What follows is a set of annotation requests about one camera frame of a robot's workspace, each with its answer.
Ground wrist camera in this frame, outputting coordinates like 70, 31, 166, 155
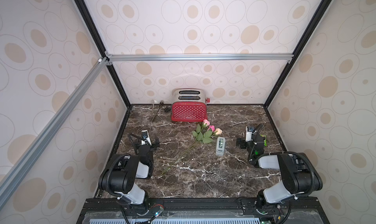
141, 130, 152, 146
245, 126, 255, 142

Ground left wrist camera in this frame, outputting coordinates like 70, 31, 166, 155
141, 130, 152, 146

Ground metal tongs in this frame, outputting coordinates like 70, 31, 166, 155
150, 100, 165, 122

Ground white tape dispenser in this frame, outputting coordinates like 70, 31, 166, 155
215, 137, 226, 156

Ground pink rose bouquet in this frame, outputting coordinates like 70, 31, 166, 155
160, 119, 223, 176

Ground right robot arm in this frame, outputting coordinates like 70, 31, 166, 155
236, 138, 323, 210

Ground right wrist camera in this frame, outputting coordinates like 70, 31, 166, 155
245, 126, 255, 142

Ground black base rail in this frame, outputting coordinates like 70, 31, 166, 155
77, 197, 329, 224

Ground green snack packet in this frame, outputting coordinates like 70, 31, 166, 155
261, 135, 267, 147

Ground left aluminium frame bar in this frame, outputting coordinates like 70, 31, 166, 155
1, 57, 109, 208

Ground red polka dot toaster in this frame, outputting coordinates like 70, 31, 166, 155
171, 89, 211, 122

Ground horizontal aluminium frame bar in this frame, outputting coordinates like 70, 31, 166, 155
108, 53, 294, 62

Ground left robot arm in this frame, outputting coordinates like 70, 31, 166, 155
98, 131, 160, 205

